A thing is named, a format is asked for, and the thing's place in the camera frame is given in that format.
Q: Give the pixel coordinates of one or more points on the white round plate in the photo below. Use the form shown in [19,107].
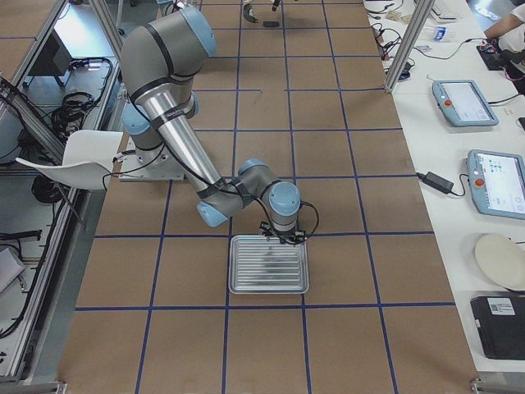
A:
[501,260]

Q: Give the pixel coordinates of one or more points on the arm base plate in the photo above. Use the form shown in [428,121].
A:
[154,165]

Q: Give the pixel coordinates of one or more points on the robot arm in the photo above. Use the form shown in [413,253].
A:
[158,63]

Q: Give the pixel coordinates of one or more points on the black brake pad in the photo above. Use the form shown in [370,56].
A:
[271,24]

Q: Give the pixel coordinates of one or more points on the silver metal tray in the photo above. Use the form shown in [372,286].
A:
[260,265]

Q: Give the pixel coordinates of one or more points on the black laptop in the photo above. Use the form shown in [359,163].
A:
[500,325]

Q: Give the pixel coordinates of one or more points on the white plastic chair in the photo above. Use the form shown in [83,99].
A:
[87,158]

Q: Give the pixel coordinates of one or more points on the blue teach pendant near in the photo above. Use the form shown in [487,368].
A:
[496,182]

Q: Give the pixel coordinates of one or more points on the aluminium frame post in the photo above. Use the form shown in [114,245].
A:
[414,28]

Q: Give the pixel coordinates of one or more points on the black power adapter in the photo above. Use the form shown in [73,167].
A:
[436,182]

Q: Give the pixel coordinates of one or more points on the blue teach pendant far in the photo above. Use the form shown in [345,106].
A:
[462,103]

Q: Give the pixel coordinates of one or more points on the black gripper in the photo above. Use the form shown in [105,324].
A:
[280,237]

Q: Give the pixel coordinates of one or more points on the blue teach pendant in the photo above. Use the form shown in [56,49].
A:
[496,182]
[462,103]

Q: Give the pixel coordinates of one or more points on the olive green brake shoe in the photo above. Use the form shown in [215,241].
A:
[248,14]

